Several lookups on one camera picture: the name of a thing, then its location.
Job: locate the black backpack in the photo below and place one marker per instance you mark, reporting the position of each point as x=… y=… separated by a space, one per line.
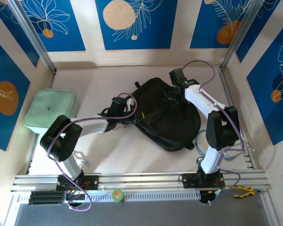
x=167 y=122

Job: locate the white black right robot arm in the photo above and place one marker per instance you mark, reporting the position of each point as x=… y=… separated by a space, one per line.
x=222 y=131

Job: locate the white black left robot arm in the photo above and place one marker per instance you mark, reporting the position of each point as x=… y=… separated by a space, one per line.
x=61 y=139

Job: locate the clear plastic item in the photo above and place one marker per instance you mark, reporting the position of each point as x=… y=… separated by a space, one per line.
x=81 y=158

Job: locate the mint green zip pouch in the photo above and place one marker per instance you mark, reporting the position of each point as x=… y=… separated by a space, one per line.
x=49 y=106

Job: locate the green tape roll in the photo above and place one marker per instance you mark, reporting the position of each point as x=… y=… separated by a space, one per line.
x=118 y=195

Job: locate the dark grey board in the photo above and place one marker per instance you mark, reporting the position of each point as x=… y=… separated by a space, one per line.
x=141 y=215

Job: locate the black ribbed block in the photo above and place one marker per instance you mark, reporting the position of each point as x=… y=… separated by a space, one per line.
x=46 y=197

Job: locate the yellow black pliers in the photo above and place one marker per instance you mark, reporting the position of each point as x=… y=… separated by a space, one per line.
x=245 y=189

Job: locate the aluminium side rail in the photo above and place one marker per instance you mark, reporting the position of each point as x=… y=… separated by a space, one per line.
x=226 y=89

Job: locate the long aluminium base rail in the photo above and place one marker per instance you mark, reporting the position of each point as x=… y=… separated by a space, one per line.
x=143 y=180

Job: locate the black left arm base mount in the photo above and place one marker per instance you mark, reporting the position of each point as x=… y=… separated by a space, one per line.
x=92 y=181

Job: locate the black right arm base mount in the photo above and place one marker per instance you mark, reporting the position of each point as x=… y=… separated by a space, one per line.
x=189 y=180

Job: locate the aluminium frame post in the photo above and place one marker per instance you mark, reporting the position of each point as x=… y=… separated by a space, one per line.
x=33 y=35
x=240 y=33

